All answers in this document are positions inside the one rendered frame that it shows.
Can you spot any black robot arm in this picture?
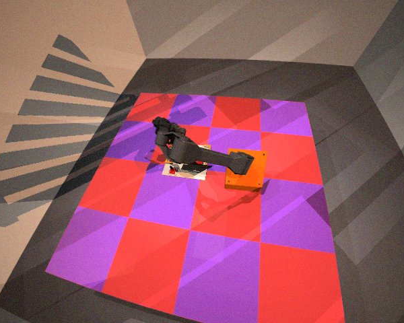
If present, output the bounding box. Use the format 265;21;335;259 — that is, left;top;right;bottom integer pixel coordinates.
152;116;254;175

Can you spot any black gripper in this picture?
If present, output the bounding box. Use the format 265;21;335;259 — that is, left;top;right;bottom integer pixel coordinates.
168;128;186;144

